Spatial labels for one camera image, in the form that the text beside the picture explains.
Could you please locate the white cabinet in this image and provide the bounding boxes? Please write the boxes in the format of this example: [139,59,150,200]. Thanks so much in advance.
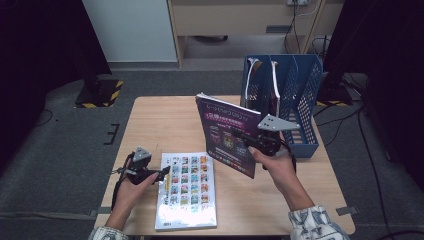
[81,0,178,63]

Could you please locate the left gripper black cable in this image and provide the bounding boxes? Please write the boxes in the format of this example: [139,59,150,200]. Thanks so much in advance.
[111,154,134,211]

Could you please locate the black hanging cables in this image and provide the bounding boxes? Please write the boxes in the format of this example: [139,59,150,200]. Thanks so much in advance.
[283,3,303,54]

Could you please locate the grey tape strip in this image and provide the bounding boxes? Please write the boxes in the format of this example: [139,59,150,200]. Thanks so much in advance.
[335,205,360,217]
[89,206,113,218]

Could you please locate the person's left hand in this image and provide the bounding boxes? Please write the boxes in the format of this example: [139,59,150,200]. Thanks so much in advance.
[111,173,160,231]

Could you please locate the blue file rack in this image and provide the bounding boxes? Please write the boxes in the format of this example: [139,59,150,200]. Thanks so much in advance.
[239,54,324,160]

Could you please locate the thin black floor cable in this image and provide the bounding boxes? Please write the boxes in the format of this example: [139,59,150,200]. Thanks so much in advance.
[33,109,54,128]

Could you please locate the white picture-grid magazine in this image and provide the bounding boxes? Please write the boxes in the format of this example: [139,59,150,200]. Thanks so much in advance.
[154,152,218,232]

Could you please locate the black curtain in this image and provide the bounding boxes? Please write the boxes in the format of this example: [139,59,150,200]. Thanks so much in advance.
[0,0,113,174]
[323,0,424,191]

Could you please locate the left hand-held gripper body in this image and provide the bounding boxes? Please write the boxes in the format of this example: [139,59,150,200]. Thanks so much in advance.
[118,146,160,186]

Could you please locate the black and red magazine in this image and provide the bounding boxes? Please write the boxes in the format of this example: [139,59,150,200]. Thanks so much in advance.
[244,57,262,108]

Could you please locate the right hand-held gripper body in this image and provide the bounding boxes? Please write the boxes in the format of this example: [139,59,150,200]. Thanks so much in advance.
[251,114,301,157]

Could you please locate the long black floor cable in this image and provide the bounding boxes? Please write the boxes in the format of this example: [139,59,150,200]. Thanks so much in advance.
[356,99,394,240]

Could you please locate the black stand base striped edge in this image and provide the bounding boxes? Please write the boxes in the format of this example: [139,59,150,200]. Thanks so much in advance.
[73,78,124,109]
[315,74,354,108]

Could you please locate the person's right hand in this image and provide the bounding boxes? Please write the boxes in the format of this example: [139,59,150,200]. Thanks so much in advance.
[248,145,304,205]

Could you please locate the grey drawer handle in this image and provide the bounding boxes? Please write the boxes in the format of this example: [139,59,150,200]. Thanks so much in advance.
[265,24,293,35]

